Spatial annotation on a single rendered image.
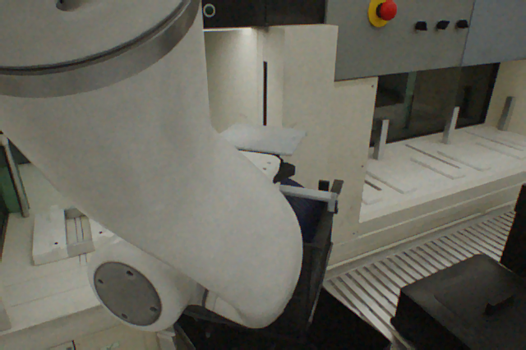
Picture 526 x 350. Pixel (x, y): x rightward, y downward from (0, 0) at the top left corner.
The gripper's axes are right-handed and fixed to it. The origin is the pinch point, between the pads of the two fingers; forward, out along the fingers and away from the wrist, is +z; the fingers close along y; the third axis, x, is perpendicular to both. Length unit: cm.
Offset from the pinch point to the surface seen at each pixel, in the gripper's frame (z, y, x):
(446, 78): 136, 41, -12
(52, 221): 15, -64, -34
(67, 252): 7, -52, -36
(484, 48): 70, 40, 8
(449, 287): 27, 36, -38
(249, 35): 32.1, -13.1, 13.0
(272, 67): 24.6, -5.5, 7.8
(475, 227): 74, 50, -48
